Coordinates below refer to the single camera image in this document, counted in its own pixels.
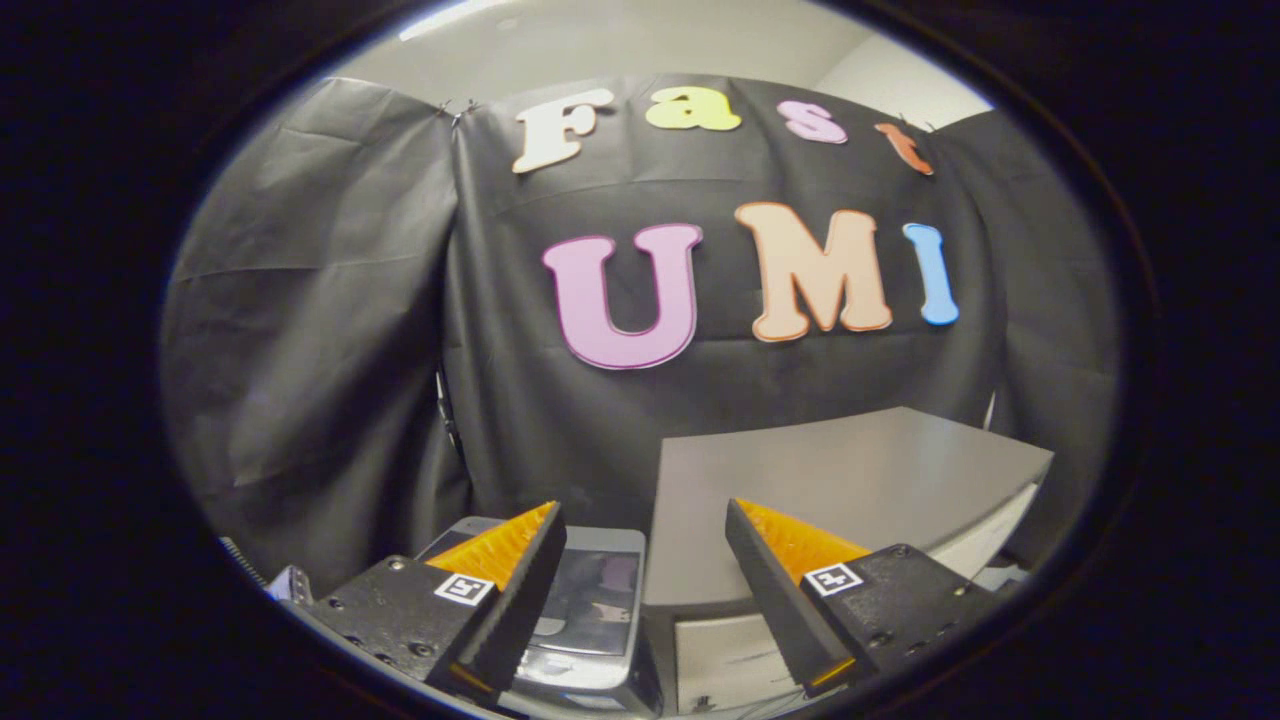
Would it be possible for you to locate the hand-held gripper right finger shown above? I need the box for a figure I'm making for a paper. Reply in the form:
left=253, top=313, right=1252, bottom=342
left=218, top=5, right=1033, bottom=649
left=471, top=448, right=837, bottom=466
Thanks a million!
left=724, top=498, right=1002, bottom=700

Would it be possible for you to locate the grey washing machine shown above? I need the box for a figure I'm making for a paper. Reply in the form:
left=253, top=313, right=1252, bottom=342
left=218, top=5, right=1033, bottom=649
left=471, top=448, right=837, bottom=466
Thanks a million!
left=415, top=517, right=667, bottom=719

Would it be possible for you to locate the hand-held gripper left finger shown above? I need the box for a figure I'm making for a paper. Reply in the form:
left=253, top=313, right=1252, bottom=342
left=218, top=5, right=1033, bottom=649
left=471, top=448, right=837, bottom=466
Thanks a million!
left=300, top=502, right=568, bottom=704

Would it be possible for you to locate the black backdrop cloth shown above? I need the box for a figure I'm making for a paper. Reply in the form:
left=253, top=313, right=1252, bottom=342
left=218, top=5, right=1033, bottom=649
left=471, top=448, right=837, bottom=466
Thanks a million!
left=160, top=75, right=1121, bottom=601

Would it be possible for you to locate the beige cabinet with grey frame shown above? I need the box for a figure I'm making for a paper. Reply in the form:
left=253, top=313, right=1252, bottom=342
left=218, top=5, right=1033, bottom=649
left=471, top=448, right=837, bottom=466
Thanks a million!
left=640, top=405, right=1056, bottom=717

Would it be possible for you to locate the houndstooth patterned clothing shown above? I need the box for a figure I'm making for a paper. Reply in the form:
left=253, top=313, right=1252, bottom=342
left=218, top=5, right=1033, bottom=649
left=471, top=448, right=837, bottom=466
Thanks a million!
left=218, top=536, right=269, bottom=589

